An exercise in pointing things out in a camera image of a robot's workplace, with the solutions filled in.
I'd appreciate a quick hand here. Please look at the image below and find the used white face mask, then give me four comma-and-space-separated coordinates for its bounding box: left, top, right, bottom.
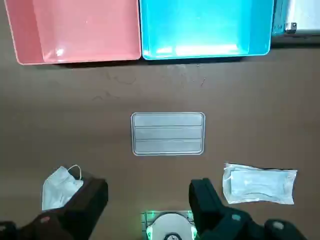
41, 164, 85, 211

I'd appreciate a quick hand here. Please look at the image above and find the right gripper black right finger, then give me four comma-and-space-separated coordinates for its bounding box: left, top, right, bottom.
188, 177, 320, 240

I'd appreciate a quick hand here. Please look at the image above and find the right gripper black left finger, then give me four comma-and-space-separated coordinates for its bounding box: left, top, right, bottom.
0, 171, 109, 240

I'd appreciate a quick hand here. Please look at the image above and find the silver aluminium case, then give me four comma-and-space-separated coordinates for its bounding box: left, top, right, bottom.
271, 0, 320, 47

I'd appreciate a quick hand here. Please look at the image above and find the new face mask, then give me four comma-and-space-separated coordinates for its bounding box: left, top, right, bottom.
222, 162, 298, 206

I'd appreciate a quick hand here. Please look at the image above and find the blue plastic box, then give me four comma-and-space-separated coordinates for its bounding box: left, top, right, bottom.
138, 0, 275, 61

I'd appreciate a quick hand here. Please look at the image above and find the pink plastic box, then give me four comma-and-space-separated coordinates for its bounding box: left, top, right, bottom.
3, 0, 142, 66

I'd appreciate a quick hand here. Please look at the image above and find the small grey ridged tray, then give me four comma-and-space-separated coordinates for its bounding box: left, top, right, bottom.
130, 112, 206, 156

